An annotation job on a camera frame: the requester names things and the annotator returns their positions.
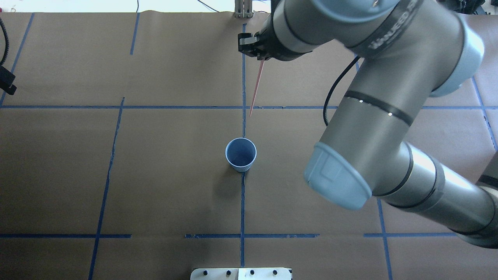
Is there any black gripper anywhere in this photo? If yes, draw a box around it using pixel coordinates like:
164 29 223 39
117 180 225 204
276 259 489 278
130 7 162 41
238 16 312 61

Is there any pink chopstick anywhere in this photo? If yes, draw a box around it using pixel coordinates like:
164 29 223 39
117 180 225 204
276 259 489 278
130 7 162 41
249 60 265 117

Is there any blue ribbed cup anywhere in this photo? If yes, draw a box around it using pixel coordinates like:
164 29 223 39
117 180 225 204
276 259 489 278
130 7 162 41
225 138 257 173

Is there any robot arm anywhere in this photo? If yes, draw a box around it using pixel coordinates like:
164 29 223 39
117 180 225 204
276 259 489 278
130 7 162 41
238 0 497 249

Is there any aluminium frame post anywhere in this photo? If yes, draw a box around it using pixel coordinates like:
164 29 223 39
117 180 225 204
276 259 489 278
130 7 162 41
233 0 254 18

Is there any white pedestal base plate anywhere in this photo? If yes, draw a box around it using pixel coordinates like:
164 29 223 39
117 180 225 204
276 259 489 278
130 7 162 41
190 267 293 280

